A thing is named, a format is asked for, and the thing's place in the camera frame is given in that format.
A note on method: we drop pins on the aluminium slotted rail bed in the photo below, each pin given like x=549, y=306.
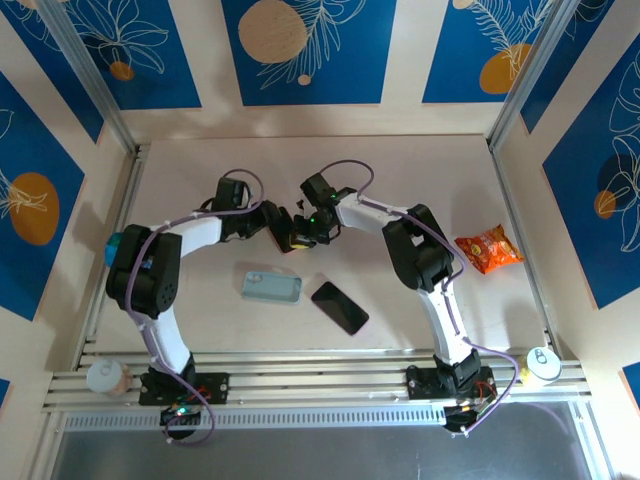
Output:
x=320, y=380

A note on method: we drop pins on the black phone in pink case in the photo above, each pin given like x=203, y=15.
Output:
x=340, y=307

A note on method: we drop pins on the aluminium side rail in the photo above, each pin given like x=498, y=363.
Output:
x=127, y=200
x=508, y=200

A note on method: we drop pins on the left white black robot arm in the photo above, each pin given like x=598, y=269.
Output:
x=197, y=232

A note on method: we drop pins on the yellow can with silver lid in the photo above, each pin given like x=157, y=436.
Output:
x=542, y=362

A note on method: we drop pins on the orange snack bag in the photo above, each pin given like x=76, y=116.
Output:
x=492, y=250

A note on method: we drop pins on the pink can with silver lid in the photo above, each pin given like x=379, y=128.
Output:
x=105, y=375

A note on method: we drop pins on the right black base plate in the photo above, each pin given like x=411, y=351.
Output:
x=420, y=385

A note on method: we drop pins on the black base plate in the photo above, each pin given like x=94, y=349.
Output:
x=420, y=385
x=217, y=387

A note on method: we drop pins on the light blue phone case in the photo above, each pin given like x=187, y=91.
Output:
x=275, y=290

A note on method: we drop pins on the grey metal panel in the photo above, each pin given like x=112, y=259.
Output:
x=320, y=455

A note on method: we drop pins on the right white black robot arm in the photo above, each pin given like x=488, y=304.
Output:
x=365, y=215

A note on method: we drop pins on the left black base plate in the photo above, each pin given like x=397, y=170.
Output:
x=217, y=387

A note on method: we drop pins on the aluminium frame post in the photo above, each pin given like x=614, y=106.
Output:
x=534, y=75
x=90, y=75

